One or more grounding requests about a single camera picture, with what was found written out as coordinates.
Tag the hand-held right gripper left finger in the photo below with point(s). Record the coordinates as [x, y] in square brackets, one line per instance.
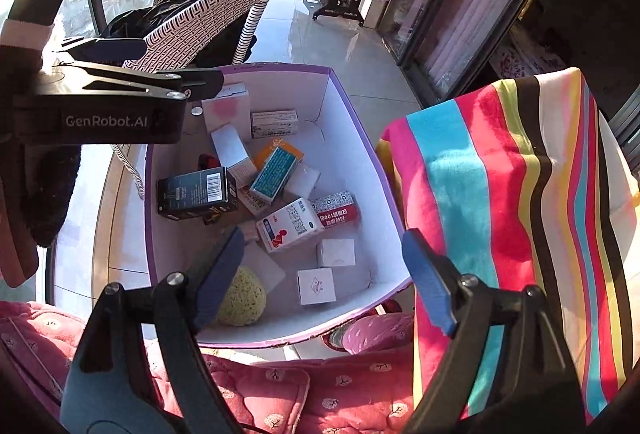
[222, 274]

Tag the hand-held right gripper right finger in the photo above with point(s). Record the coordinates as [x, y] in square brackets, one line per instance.
[425, 279]

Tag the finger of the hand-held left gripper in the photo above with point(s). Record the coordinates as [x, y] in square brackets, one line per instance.
[117, 48]
[200, 82]

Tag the yellow-green sponge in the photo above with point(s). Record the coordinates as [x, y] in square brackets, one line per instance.
[245, 299]

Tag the large white pink box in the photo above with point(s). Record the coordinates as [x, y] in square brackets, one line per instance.
[227, 108]

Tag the silver-white logo box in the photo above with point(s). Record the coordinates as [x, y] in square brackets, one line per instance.
[231, 148]

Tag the white box with red text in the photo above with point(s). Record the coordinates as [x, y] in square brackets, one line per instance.
[250, 203]

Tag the white box blue red print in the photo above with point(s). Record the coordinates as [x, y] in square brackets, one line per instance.
[290, 226]

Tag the black box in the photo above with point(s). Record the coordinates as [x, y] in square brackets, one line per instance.
[195, 194]

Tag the silver box with text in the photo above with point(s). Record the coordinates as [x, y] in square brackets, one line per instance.
[275, 123]

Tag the small silver-white box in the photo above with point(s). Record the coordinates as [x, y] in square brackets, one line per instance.
[336, 252]

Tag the plain white box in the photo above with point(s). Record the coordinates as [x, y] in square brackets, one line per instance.
[316, 286]

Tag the orange tissue pack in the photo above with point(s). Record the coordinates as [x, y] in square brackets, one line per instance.
[280, 144]

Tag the white box purple rim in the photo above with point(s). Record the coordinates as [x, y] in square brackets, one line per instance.
[350, 138]

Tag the dark clothing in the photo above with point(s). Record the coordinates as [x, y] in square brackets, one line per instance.
[150, 16]

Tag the white wicker chair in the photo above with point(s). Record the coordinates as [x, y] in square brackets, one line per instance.
[225, 13]

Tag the striped colourful cloth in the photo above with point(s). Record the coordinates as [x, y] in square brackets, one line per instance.
[450, 163]

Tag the pink quilted blanket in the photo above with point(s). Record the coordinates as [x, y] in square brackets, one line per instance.
[325, 389]

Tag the black table base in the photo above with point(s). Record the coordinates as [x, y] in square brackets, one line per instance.
[340, 3]

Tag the floral bedding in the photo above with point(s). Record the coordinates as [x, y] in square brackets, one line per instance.
[525, 58]

